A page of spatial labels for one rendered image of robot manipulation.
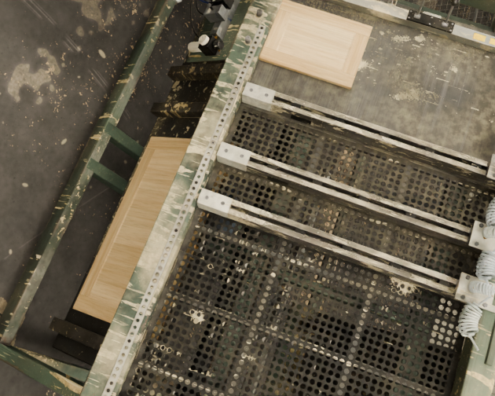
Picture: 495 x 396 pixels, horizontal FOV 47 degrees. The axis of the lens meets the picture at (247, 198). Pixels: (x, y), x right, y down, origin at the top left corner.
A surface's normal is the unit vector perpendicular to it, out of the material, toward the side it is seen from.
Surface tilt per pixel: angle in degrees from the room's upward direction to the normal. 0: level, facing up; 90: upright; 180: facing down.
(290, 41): 56
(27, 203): 0
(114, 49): 0
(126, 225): 90
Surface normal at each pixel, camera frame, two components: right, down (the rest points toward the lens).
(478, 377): 0.00, -0.30
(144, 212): -0.53, -0.44
